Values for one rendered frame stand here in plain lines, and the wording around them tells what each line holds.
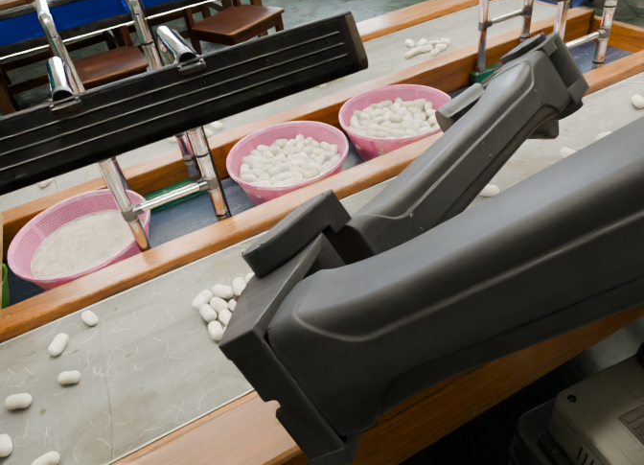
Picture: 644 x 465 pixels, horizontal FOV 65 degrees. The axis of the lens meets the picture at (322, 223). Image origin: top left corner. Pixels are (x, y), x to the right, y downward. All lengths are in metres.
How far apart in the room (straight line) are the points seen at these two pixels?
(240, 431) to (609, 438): 0.62
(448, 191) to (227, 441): 0.42
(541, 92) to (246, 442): 0.50
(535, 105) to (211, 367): 0.54
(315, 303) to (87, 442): 0.59
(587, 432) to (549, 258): 0.83
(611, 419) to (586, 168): 0.86
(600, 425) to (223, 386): 0.63
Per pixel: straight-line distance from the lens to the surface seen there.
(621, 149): 0.20
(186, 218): 1.15
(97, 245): 1.08
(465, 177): 0.39
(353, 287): 0.21
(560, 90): 0.55
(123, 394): 0.79
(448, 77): 1.46
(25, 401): 0.84
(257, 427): 0.66
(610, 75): 1.38
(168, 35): 0.75
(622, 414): 1.04
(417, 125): 1.19
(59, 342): 0.88
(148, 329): 0.85
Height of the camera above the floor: 1.33
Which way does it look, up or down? 39 degrees down
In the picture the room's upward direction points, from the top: 10 degrees counter-clockwise
